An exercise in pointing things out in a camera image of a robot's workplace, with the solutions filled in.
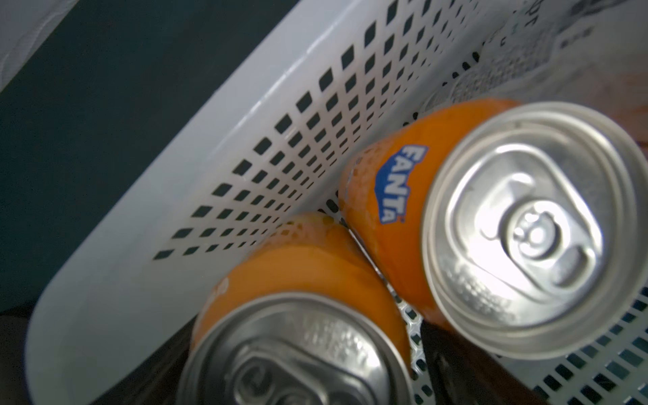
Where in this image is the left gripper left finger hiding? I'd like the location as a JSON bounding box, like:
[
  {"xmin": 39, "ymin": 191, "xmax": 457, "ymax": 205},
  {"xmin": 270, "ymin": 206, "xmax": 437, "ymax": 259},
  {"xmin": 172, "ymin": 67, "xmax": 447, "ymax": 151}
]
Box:
[{"xmin": 93, "ymin": 318, "xmax": 196, "ymax": 404}]

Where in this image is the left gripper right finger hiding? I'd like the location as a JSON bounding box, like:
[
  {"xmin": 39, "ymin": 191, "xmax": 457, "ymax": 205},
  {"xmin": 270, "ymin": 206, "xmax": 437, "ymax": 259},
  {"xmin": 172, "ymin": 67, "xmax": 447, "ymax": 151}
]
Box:
[{"xmin": 420, "ymin": 321, "xmax": 547, "ymax": 404}]

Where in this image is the white plastic basket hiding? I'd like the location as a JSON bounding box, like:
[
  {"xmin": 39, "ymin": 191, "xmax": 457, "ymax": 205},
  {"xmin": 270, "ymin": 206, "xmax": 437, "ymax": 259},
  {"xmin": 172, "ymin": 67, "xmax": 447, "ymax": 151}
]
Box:
[{"xmin": 25, "ymin": 1, "xmax": 647, "ymax": 404}]

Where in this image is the orange can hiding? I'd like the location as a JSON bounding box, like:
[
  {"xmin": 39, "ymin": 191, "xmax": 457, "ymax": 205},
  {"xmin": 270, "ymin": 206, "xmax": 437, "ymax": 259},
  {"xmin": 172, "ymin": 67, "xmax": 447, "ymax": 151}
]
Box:
[
  {"xmin": 337, "ymin": 99, "xmax": 647, "ymax": 359},
  {"xmin": 175, "ymin": 212, "xmax": 413, "ymax": 404}
]

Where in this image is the white can left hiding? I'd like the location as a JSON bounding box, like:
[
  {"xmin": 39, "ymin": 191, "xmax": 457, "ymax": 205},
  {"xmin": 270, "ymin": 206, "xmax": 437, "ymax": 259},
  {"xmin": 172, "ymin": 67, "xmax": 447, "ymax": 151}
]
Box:
[{"xmin": 422, "ymin": 1, "xmax": 647, "ymax": 150}]

